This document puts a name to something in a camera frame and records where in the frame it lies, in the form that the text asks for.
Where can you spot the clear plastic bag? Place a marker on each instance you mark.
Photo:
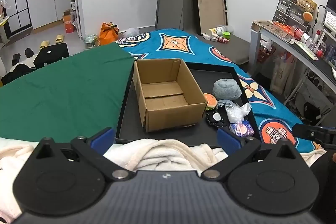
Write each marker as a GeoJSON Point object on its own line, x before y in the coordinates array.
{"type": "Point", "coordinates": [236, 113]}

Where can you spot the black framed board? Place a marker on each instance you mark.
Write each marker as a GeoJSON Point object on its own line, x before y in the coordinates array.
{"type": "Point", "coordinates": [209, 14]}

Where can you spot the burger plush toy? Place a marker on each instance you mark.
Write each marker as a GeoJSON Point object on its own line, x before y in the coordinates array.
{"type": "Point", "coordinates": [211, 101]}

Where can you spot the grey drawer organizer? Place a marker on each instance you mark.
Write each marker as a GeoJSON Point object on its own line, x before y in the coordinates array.
{"type": "Point", "coordinates": [288, 13]}

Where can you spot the orange cardboard box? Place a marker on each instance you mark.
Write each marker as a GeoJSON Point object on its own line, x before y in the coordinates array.
{"type": "Point", "coordinates": [68, 23]}

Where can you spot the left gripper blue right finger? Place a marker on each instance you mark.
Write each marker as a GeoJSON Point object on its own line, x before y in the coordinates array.
{"type": "Point", "coordinates": [229, 142]}

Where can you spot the cream fleece blanket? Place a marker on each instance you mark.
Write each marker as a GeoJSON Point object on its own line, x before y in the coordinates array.
{"type": "Point", "coordinates": [144, 154]}

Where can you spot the green lidded cup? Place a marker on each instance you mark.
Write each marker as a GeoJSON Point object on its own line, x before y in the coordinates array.
{"type": "Point", "coordinates": [226, 35]}

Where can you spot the black heart fabric pouch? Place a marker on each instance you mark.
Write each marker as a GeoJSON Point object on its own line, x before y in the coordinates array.
{"type": "Point", "coordinates": [217, 117]}

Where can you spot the green cloth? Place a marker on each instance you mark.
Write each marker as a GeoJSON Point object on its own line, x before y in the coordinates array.
{"type": "Point", "coordinates": [76, 96]}

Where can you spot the grey fluffy plush ball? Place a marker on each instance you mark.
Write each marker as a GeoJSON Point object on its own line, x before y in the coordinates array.
{"type": "Point", "coordinates": [226, 89]}

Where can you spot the black shallow tray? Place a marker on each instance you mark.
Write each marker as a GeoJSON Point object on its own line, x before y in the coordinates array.
{"type": "Point", "coordinates": [130, 128]}

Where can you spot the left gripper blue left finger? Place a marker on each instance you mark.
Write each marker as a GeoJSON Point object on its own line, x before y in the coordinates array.
{"type": "Point", "coordinates": [103, 140]}

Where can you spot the orange bag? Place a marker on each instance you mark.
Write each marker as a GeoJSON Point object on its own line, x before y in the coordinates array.
{"type": "Point", "coordinates": [108, 33]}

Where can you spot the brown cardboard box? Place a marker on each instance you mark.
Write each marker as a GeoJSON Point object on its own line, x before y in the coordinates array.
{"type": "Point", "coordinates": [168, 95]}

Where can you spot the white kitchen cabinet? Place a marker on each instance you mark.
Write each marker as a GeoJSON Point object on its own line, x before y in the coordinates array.
{"type": "Point", "coordinates": [44, 12]}

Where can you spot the blue patterned blanket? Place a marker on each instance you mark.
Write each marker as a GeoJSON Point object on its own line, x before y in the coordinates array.
{"type": "Point", "coordinates": [273, 119]}

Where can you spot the black laptop bag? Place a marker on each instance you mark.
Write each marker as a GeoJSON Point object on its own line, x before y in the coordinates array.
{"type": "Point", "coordinates": [51, 54]}

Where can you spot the grey desk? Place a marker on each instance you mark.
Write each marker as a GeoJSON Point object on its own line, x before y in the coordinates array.
{"type": "Point", "coordinates": [271, 31]}

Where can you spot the blue tissue pack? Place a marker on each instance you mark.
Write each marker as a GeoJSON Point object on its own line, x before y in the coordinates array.
{"type": "Point", "coordinates": [242, 129]}

